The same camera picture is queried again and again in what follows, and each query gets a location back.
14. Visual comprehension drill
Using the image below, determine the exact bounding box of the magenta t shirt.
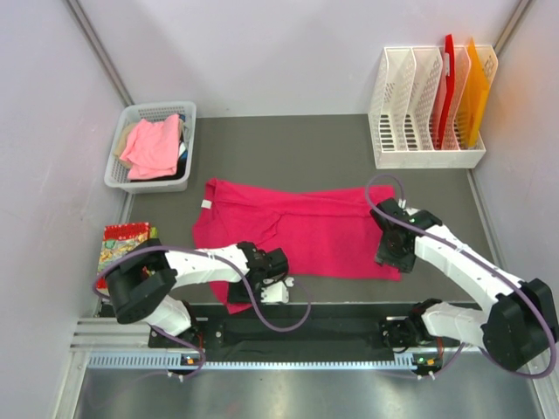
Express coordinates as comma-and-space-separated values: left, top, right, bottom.
191, 176, 403, 316

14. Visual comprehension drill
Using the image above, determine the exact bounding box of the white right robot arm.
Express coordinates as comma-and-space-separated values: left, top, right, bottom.
370, 198, 558, 375

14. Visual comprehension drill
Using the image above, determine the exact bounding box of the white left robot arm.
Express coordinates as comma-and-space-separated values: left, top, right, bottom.
103, 239, 293, 347

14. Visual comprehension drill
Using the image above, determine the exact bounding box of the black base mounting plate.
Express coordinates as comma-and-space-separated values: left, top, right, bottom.
147, 303, 442, 362

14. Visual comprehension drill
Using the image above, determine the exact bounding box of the red and green book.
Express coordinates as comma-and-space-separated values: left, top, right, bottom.
97, 222, 159, 274

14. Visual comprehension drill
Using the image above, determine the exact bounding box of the white file organiser rack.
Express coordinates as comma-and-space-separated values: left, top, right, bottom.
368, 46, 486, 169

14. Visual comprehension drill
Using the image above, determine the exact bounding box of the white plastic laundry basket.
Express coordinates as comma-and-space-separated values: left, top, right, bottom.
105, 100, 197, 194

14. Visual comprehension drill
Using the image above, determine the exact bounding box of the light pink t shirt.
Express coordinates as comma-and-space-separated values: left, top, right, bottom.
119, 113, 183, 181

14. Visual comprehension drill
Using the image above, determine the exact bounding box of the orange plastic folder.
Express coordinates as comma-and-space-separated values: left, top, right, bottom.
456, 38, 491, 149

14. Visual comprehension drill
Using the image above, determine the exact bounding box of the beige cloth in basket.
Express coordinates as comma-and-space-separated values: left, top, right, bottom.
113, 123, 136, 169

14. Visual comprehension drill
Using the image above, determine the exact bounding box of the red plastic folder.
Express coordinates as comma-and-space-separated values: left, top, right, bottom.
431, 34, 455, 150

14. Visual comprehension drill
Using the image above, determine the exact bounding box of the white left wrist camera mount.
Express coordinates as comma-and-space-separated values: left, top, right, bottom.
260, 277, 294, 305

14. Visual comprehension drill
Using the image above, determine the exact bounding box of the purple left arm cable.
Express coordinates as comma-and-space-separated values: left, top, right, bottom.
91, 244, 314, 381

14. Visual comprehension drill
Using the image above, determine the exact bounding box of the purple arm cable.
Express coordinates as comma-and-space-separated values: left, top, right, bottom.
364, 174, 559, 379
91, 244, 314, 381

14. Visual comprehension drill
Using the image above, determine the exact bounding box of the grey slotted cable duct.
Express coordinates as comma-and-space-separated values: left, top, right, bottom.
87, 352, 441, 371

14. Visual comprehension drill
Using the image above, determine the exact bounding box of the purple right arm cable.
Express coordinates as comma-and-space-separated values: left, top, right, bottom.
364, 174, 559, 379

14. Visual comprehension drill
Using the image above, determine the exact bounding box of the aluminium frame rail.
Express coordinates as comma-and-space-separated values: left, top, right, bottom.
70, 318, 151, 352

